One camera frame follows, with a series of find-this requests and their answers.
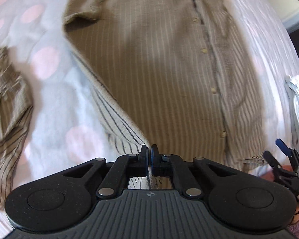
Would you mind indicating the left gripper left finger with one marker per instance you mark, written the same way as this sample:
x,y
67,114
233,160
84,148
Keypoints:
x,y
64,199

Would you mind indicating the pink dotted bed sheet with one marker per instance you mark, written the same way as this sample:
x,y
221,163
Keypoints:
x,y
44,84

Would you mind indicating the beige striped shirt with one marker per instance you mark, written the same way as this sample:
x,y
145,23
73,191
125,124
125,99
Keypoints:
x,y
164,67

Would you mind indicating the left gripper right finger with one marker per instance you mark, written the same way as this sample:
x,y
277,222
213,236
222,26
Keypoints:
x,y
237,200

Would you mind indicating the orange fleece sleeve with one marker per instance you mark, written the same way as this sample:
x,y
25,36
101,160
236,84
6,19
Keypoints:
x,y
270,177

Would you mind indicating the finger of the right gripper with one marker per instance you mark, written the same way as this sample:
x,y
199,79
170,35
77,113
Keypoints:
x,y
271,160
291,153

